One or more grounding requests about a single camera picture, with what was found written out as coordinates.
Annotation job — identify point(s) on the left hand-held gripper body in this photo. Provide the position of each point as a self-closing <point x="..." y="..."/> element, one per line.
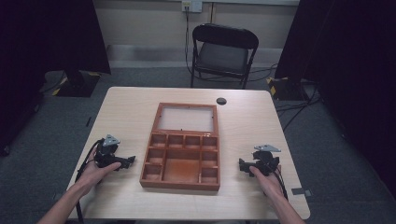
<point x="107" y="152"/>

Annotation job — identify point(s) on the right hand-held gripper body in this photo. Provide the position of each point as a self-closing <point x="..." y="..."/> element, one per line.
<point x="264" y="160"/>

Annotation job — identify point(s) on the brown wooden compartment box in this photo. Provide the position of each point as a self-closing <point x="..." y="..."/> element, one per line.
<point x="182" y="161"/>

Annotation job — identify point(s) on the person's right hand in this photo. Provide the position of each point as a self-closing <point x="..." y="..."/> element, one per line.
<point x="267" y="183"/>

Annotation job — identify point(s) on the person's left hand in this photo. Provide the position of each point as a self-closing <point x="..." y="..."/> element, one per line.
<point x="93" y="175"/>

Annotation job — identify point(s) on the grey floor tape strip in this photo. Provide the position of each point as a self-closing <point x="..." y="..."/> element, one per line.
<point x="301" y="191"/>

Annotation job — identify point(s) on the black table grommet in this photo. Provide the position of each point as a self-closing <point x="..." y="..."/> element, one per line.
<point x="221" y="101"/>

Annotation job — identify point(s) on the black stand base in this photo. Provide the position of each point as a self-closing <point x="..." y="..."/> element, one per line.
<point x="288" y="88"/>
<point x="79" y="84"/>

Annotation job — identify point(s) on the black folding chair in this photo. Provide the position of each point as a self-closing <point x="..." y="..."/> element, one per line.
<point x="222" y="56"/>

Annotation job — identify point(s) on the black curtain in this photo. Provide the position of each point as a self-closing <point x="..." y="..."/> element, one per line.
<point x="46" y="40"/>
<point x="348" y="62"/>

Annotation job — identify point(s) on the white wall outlet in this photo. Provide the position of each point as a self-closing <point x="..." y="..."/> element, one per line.
<point x="192" y="5"/>

